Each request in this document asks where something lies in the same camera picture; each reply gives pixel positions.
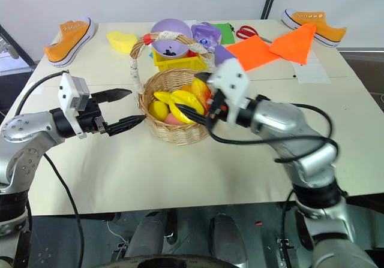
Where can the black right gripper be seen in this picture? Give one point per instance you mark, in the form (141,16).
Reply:
(218,106)

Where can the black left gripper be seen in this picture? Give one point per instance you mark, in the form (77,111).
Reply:
(90,118)

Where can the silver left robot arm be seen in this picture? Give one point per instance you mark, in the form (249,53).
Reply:
(21,130)

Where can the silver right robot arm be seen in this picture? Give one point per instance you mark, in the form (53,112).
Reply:
(300,136)

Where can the orange yellow fruit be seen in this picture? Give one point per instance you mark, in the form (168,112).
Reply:
(199,89)

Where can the yellow star fruit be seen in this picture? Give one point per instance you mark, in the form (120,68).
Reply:
(186,100)

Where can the pink peach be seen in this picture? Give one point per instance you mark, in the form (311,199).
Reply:
(171,120)

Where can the yellow plastic bin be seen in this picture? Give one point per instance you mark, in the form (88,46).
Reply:
(180,64)

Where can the yellow banana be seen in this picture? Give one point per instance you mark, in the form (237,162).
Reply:
(162,95)

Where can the yellow lemon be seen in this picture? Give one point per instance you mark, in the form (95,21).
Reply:
(157,109)

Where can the purple card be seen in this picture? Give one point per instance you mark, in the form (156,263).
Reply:
(223,55)

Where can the small black clips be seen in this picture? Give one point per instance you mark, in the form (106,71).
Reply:
(169,52)

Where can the purple plastic packet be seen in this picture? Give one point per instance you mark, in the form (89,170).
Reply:
(207,35)

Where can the yellow sponge cloth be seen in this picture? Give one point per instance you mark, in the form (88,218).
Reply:
(121,41)

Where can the green cloth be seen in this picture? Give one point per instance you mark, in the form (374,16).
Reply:
(225,32)

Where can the flat orange cloth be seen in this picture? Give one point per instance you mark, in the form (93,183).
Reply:
(255,53)

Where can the purple plastic bowl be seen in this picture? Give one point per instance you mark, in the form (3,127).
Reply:
(171,29)

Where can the orange canvas sneaker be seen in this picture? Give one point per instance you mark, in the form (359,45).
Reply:
(70,41)
(321,29)

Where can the folded orange cloth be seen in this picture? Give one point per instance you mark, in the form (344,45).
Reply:
(295,44)

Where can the white paper sheet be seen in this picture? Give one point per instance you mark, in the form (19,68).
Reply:
(312,70)

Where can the grey rounded robot leg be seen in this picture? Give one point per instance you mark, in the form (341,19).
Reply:
(226,235)
(153,235)

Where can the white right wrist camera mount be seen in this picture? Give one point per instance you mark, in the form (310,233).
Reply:
(232,80)

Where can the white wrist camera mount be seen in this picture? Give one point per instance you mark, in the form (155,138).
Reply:
(232,80)
(66,91)

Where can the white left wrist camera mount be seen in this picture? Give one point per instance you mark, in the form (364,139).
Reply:
(66,91)

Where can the dark metal frame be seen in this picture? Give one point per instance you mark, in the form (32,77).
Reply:
(16,46)

